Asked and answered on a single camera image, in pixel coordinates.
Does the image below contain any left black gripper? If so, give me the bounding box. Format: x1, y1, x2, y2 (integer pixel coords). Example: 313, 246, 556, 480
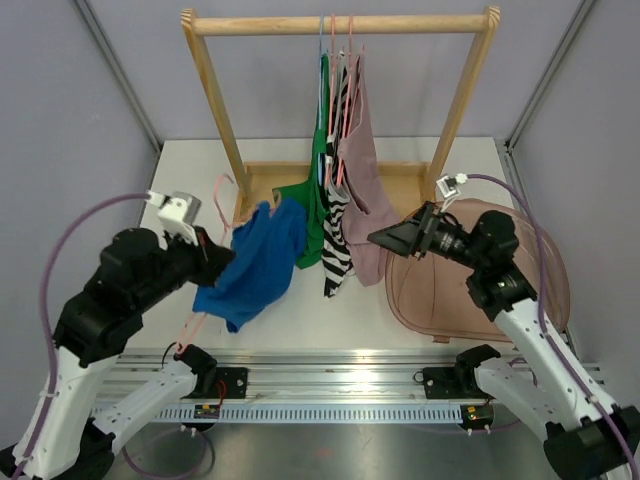
135, 221, 238, 311

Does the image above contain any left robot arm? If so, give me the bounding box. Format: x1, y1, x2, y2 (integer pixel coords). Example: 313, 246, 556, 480
1, 227, 234, 479

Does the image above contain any blue tank top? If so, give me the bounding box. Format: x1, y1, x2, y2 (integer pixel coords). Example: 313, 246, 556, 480
192, 198, 307, 333

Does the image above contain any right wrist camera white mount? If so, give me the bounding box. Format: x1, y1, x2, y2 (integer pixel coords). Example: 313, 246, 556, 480
436, 173, 468, 200

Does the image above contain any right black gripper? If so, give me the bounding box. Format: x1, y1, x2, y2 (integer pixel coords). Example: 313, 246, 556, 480
369, 202, 487, 272

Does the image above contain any pink tank top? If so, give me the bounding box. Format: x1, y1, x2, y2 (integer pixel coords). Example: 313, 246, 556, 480
338, 54, 400, 287

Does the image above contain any purple cable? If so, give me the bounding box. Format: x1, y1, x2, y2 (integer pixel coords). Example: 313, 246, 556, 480
9, 192, 211, 476
462, 172, 634, 464

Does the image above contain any black white striped tank top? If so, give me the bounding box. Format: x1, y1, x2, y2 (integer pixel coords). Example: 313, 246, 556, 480
321, 50, 353, 298

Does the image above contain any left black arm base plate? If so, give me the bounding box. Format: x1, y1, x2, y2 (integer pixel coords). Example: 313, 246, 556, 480
186, 367, 249, 400

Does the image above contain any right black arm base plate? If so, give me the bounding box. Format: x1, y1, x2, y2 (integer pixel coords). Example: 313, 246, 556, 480
412, 367, 488, 400

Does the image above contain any blue wire hanger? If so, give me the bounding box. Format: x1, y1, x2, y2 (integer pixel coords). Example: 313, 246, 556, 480
314, 15, 324, 186

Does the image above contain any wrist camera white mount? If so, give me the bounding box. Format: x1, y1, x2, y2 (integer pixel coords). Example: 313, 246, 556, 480
146, 190, 201, 245
436, 173, 468, 200

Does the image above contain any aluminium rail base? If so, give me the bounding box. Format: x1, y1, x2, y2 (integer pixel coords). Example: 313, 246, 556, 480
94, 348, 609, 401

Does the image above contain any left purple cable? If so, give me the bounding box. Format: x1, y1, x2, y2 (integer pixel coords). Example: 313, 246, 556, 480
9, 192, 211, 476

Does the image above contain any green tank top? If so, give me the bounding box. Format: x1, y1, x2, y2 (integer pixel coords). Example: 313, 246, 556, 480
273, 53, 330, 269

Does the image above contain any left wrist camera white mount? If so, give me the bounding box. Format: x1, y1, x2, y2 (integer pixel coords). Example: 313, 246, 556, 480
146, 190, 201, 245

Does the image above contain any white slotted cable duct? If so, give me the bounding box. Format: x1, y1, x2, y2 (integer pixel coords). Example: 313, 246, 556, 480
153, 403, 462, 424

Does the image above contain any pink hanger of striped top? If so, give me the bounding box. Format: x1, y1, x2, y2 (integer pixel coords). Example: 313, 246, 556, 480
324, 14, 343, 189

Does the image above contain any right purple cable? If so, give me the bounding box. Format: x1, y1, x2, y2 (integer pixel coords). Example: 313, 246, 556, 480
462, 172, 634, 464

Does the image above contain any pink wire hanger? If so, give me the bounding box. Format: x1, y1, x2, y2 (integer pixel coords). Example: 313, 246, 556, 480
175, 172, 281, 359

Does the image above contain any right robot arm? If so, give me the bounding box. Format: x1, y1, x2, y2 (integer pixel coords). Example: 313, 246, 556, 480
368, 202, 639, 479

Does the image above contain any wooden clothes rack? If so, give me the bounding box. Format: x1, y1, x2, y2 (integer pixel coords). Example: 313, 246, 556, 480
181, 5, 501, 222

